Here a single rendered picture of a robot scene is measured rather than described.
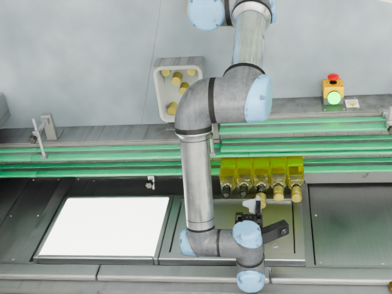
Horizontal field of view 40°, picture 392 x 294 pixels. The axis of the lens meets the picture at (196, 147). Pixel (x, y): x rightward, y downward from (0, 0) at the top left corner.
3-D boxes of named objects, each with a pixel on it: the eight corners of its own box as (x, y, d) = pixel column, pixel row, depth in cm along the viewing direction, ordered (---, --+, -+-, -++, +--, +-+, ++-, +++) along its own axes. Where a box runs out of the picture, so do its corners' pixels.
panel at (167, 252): (66, 201, 213) (34, 263, 184) (65, 195, 211) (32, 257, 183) (301, 200, 199) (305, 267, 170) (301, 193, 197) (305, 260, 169)
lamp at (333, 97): (326, 102, 193) (327, 106, 191) (327, 90, 191) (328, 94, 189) (340, 101, 193) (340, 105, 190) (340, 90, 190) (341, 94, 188)
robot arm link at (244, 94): (226, -22, 166) (205, 98, 129) (276, -26, 162) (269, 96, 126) (231, 12, 174) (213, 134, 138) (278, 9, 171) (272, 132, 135)
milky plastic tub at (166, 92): (164, 111, 212) (160, 122, 204) (156, 58, 200) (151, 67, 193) (209, 109, 209) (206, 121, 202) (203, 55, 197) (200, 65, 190)
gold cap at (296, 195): (303, 192, 180) (304, 200, 176) (294, 196, 181) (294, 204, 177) (298, 184, 178) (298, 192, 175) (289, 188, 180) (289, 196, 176)
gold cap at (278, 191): (286, 188, 180) (286, 196, 176) (280, 195, 182) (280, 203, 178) (276, 183, 179) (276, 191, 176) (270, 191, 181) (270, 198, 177)
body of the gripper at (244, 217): (235, 209, 168) (233, 236, 158) (263, 209, 167) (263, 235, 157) (237, 228, 172) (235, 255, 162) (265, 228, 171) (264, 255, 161)
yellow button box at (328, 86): (321, 95, 201) (323, 105, 194) (322, 77, 197) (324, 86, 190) (341, 95, 199) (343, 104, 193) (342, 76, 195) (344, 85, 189)
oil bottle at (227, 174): (224, 158, 205) (219, 193, 187) (223, 146, 202) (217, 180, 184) (238, 158, 204) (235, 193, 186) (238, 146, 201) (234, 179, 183)
